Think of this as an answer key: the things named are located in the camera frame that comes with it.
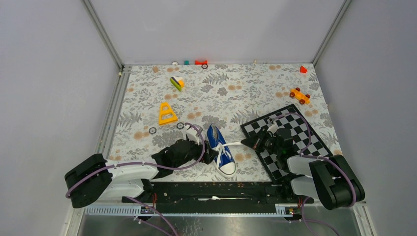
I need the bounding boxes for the blue canvas sneaker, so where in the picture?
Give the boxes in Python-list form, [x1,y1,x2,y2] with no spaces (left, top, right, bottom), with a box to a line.
[207,124,237,178]

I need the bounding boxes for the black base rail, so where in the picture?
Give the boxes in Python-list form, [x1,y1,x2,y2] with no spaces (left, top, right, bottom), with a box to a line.
[135,182,305,214]

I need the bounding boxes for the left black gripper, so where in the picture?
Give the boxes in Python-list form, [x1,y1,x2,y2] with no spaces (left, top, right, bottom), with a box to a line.
[174,136,218,169]

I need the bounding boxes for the orange toy car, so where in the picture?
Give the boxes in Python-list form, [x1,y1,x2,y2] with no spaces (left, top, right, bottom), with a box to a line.
[289,87,311,105]

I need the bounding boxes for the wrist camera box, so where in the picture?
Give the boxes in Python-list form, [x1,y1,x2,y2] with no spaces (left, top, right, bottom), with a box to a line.
[267,121,279,135]
[185,125,201,145]

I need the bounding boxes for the red block at wall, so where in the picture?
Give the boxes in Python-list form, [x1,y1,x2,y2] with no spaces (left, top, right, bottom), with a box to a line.
[194,60,208,65]

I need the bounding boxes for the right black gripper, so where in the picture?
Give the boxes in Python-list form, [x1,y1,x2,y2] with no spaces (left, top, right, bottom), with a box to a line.
[241,128,282,155]

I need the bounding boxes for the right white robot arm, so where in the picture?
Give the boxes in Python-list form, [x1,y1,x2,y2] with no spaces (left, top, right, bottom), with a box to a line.
[241,128,365,210]

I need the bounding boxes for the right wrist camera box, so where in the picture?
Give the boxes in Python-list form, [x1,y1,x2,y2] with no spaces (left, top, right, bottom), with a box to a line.
[267,121,279,135]

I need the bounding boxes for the purple cable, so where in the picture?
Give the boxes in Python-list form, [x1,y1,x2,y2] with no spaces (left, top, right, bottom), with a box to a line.
[268,113,357,236]
[65,122,206,236]

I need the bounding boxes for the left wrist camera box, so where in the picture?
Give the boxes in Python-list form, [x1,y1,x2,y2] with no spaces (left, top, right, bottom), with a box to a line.
[185,125,201,145]

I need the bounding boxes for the white shoelace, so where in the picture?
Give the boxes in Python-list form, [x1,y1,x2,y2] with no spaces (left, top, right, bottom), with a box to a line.
[214,142,242,171]

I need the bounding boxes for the stacked toy bricks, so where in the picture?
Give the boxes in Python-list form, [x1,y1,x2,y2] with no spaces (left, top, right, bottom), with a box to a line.
[170,76,185,91]

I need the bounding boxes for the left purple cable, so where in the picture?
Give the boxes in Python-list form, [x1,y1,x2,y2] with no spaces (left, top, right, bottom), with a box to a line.
[65,122,206,236]

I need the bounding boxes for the black white chessboard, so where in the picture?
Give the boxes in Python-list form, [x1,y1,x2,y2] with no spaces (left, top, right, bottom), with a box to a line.
[240,104,333,184]

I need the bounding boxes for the red triangular block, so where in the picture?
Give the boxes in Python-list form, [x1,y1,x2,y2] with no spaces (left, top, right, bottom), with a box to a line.
[299,65,308,73]

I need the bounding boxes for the yellow plastic triangle toy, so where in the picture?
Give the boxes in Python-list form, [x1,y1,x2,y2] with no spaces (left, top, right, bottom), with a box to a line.
[158,102,178,125]

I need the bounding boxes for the floral patterned mat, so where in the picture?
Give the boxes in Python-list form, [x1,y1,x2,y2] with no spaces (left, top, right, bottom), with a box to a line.
[104,64,342,181]

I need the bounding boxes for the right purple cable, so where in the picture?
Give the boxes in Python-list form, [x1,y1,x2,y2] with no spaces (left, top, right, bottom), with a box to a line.
[268,113,357,236]

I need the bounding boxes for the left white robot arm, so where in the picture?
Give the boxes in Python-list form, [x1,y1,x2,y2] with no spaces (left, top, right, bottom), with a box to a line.
[64,140,218,208]

